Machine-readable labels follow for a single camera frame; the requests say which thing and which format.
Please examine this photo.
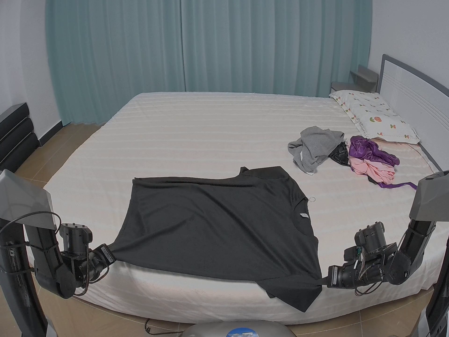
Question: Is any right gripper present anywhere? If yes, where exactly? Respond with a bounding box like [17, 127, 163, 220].
[327, 265, 357, 289]

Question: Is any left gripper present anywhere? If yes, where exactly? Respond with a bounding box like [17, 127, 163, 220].
[88, 244, 117, 277]

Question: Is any black T-shirt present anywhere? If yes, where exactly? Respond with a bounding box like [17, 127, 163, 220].
[110, 166, 323, 312]

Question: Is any bed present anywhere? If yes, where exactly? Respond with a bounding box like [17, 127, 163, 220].
[42, 54, 449, 326]

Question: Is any pink garment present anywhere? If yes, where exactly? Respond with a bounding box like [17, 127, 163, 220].
[350, 157, 395, 185]

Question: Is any black shiny garment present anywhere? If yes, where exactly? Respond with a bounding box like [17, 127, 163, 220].
[329, 143, 351, 166]

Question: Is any purple satin garment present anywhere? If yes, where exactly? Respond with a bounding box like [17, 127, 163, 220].
[347, 136, 418, 190]

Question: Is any grey garment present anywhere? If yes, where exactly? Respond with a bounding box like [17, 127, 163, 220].
[288, 126, 345, 174]

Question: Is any black chest of drawers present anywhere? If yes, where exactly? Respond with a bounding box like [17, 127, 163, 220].
[0, 102, 39, 171]

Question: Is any white printed pillow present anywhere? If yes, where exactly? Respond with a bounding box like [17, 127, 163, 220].
[329, 90, 421, 144]

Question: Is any grey bedside table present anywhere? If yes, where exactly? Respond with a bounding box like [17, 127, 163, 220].
[331, 65, 379, 92]

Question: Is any blue-green curtain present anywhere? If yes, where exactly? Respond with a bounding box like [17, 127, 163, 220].
[180, 0, 373, 98]
[46, 0, 186, 125]

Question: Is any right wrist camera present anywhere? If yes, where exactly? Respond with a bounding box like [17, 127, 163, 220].
[343, 246, 362, 263]

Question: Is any black cable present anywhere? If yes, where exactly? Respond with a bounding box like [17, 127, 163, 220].
[143, 319, 183, 337]
[0, 211, 62, 245]

